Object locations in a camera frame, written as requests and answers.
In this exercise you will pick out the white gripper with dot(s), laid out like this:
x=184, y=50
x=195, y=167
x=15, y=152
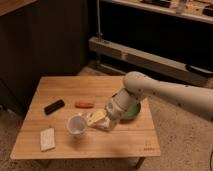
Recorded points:
x=114, y=112

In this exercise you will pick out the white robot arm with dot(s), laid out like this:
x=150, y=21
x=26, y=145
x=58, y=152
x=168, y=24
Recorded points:
x=125, y=104

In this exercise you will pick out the white ceramic cup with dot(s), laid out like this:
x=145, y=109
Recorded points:
x=77, y=126

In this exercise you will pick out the white patterned box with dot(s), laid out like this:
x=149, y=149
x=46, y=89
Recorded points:
x=100, y=126

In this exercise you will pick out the green bowl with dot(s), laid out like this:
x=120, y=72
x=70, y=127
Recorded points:
x=132, y=113

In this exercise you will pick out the wooden table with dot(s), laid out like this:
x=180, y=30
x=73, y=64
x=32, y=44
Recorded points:
x=57, y=124

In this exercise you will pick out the black rectangular bar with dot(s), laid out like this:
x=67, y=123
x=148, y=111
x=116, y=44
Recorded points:
x=54, y=107

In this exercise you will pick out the metal pole stand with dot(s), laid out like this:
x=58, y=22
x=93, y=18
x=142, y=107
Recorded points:
x=99, y=33

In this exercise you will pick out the grey base beam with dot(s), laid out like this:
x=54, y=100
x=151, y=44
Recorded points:
x=148, y=61

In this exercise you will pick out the background shelf with items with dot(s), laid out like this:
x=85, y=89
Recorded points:
x=197, y=10

